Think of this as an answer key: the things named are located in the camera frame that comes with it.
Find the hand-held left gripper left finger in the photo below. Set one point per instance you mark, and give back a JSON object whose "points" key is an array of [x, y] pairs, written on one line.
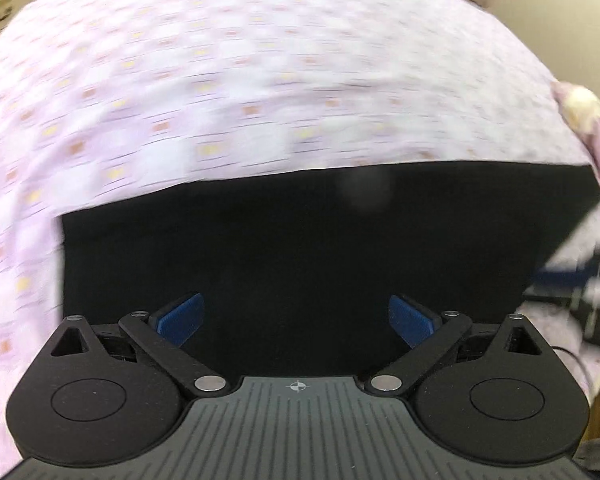
{"points": [[181, 319]]}

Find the pink checked bed sheet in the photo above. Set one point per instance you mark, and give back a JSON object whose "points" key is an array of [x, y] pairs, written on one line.
{"points": [[220, 85]]}

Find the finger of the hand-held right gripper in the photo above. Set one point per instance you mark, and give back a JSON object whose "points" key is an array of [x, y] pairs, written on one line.
{"points": [[550, 296], [565, 275]]}

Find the black pants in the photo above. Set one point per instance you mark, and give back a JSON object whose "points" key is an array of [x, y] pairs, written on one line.
{"points": [[300, 245]]}

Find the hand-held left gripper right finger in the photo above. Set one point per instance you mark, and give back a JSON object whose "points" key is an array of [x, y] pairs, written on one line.
{"points": [[411, 319]]}

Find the purple floral cloth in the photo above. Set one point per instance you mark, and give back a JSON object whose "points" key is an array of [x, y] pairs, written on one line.
{"points": [[592, 115]]}

